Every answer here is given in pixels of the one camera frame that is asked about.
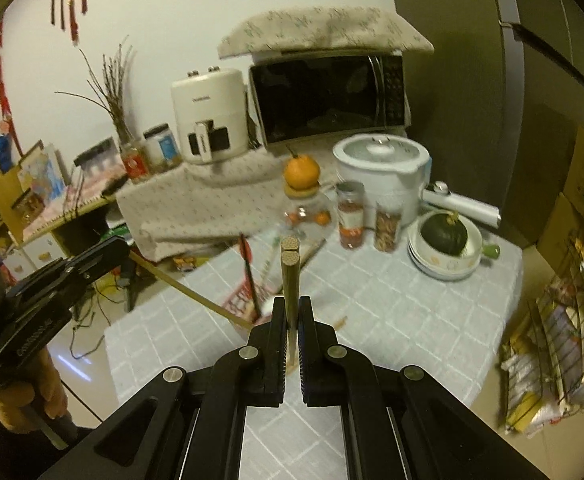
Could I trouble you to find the pink utensil holder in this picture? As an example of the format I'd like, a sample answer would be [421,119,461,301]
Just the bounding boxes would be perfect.
[221,275,282,325]

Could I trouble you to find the red plastic spoon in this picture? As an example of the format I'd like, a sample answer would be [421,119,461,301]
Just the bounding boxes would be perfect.
[239,233,253,263]

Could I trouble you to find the black chopstick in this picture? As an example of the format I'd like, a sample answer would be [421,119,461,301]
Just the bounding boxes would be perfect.
[243,260,261,318]

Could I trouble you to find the person's hand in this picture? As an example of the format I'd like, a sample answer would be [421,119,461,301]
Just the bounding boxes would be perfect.
[0,348,68,434]

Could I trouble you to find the grey checked tablecloth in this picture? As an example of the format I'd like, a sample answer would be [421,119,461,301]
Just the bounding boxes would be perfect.
[105,237,523,479]

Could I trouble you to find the stacked white plates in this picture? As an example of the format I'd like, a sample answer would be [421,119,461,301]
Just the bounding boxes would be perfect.
[408,217,483,281]

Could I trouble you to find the dark green pumpkin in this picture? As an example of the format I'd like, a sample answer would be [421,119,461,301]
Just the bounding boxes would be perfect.
[420,212,468,257]

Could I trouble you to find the red label jar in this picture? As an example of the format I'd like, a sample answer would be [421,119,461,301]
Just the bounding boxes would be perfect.
[120,141,151,183]

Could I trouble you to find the dried slices jar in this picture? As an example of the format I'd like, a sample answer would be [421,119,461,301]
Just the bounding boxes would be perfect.
[374,200,403,252]

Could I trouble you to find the floral cloth on cabinet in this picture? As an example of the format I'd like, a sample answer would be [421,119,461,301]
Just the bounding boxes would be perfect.
[114,142,353,264]

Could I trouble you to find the glass jar with oranges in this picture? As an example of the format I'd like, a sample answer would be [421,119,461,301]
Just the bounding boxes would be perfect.
[280,184,334,244]

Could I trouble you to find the red goji berry jar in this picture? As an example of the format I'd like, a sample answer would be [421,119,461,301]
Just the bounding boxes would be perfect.
[336,181,365,249]

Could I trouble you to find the blue label jar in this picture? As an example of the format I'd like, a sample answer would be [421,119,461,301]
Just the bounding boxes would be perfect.
[143,122,182,174]

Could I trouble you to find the white electric cooking pot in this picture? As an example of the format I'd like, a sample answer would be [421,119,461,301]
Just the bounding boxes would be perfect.
[333,133,501,229]

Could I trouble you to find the dried branches in vase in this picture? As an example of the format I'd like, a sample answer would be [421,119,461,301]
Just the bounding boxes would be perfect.
[55,38,135,144]

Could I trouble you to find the large orange fruit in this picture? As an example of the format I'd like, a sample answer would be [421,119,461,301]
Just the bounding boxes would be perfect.
[283,155,321,191]

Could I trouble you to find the white air fryer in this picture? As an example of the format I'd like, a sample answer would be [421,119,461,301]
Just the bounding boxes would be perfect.
[170,67,249,165]

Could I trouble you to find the black microwave oven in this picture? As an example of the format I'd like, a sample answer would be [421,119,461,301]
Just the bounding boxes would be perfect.
[249,51,407,144]

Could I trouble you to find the grey refrigerator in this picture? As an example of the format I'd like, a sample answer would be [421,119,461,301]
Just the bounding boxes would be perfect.
[395,0,584,247]

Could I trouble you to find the floral cloth on microwave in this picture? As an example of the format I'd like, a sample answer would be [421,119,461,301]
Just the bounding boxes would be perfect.
[217,6,434,58]

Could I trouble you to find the white bowl green handle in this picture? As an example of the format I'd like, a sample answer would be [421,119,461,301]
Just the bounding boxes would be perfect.
[412,210,501,273]

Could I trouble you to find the black wire rack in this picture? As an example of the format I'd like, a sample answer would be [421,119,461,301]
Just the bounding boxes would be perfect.
[500,238,584,436]

